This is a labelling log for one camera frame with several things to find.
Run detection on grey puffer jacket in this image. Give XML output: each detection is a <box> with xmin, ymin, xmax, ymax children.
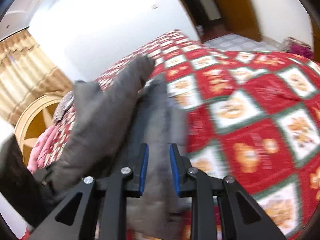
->
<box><xmin>48</xmin><ymin>56</ymin><xmax>188</xmax><ymax>239</ymax></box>

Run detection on pink folded quilt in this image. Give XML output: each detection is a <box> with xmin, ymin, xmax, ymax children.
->
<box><xmin>27</xmin><ymin>125</ymin><xmax>58</xmax><ymax>174</ymax></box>

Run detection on cream wooden headboard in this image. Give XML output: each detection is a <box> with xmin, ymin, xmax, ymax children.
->
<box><xmin>14</xmin><ymin>95</ymin><xmax>62</xmax><ymax>165</ymax></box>

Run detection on striped grey pillow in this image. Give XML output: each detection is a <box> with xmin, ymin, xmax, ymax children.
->
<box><xmin>53</xmin><ymin>91</ymin><xmax>74</xmax><ymax>124</ymax></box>

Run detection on red patchwork bedspread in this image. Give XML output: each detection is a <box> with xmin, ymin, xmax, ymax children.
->
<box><xmin>32</xmin><ymin>29</ymin><xmax>320</xmax><ymax>240</ymax></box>

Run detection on beige curtain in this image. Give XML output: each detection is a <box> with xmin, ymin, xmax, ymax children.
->
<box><xmin>0</xmin><ymin>29</ymin><xmax>72</xmax><ymax>126</ymax></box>

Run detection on magenta bag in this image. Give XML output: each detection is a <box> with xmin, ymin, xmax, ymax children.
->
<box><xmin>287</xmin><ymin>37</ymin><xmax>313</xmax><ymax>59</ymax></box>

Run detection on brown wooden door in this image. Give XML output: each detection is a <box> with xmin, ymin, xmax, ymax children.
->
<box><xmin>214</xmin><ymin>0</ymin><xmax>261</xmax><ymax>42</ymax></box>

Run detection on wooden cabinet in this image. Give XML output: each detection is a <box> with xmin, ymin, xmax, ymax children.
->
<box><xmin>310</xmin><ymin>16</ymin><xmax>320</xmax><ymax>62</ymax></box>

